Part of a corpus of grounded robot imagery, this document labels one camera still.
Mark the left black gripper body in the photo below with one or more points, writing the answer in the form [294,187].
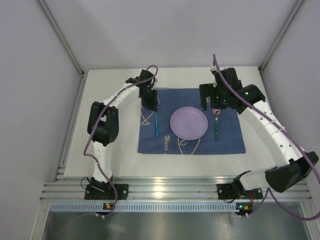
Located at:
[151,99]

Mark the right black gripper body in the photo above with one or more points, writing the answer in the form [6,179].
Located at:
[210,95]

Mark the spoon with green handle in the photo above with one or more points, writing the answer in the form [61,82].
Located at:
[216,113]

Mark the blue plastic fork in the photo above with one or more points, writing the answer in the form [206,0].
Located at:
[156,117]

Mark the purple plastic plate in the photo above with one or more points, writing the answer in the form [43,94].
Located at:
[189,123]

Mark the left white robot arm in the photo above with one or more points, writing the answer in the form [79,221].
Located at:
[103,123]

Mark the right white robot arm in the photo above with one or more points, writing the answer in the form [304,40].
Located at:
[289,165]

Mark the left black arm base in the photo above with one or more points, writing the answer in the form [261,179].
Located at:
[96,190]

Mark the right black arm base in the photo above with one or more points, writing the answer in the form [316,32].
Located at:
[234,190]

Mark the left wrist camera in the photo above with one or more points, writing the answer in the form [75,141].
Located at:
[147,78]

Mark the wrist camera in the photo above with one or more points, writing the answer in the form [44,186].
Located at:
[147,78]
[230,76]

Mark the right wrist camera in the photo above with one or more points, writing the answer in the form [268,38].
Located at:
[230,76]

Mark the aluminium frame rail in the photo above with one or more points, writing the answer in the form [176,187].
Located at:
[143,188]

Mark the perforated cable duct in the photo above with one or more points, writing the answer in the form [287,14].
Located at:
[150,207]

